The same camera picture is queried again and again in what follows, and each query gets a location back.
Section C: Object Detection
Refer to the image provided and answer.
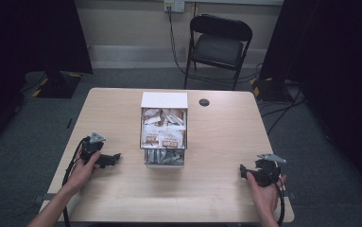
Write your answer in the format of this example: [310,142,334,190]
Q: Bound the black floor cables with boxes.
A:
[258,84,309,135]

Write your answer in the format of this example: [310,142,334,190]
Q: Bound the person's right hand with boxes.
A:
[246,175,287,219]

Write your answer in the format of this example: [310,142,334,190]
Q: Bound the white wall outlet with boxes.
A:
[164,0,186,13]

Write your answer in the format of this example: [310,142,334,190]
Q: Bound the right hand-held gripper black cable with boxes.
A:
[271,176,286,227]

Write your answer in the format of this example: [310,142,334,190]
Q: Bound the person's left hand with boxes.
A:
[64,148,102,194]

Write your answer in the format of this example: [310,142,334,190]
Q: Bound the hand-held gripper black cable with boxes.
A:
[60,138,89,227]
[271,176,286,227]

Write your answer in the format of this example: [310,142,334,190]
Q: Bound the black folding chair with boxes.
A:
[182,13,253,91]

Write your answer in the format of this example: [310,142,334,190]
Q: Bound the clear drawer with brown-white packets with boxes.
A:
[140,107,188,150]

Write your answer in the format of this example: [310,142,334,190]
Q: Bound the pile of brown-white packets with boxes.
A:
[142,108,187,148]

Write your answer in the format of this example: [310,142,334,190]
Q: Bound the dark curtain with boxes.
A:
[0,0,94,159]
[258,0,362,202]

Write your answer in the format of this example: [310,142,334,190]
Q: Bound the black stand base yellow tape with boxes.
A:
[250,77,300,102]
[31,70,83,99]

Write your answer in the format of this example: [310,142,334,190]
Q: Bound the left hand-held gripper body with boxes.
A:
[79,131,114,169]

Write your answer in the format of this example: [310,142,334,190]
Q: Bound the clear drawer with silver packets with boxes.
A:
[144,148,186,168]

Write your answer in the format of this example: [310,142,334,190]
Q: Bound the left hand-held gripper black cable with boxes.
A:
[60,138,89,227]

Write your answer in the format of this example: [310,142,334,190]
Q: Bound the pile of silver packets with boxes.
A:
[146,148,184,166]

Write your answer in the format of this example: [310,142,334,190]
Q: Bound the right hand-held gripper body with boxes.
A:
[250,152,287,188]

